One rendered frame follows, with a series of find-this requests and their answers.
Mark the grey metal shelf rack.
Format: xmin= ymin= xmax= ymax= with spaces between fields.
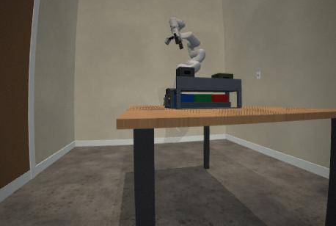
xmin=164 ymin=76 xmax=242 ymax=109

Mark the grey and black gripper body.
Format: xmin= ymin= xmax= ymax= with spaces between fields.
xmin=172 ymin=28 xmax=183 ymax=42

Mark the red bin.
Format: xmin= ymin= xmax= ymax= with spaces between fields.
xmin=212 ymin=94 xmax=228 ymax=102

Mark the green open bin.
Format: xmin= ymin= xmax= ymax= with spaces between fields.
xmin=194 ymin=94 xmax=212 ymax=102

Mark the blue open bin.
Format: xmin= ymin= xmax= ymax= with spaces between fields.
xmin=175 ymin=94 xmax=194 ymax=108

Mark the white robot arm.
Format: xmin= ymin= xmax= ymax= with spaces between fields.
xmin=164 ymin=18 xmax=205 ymax=73

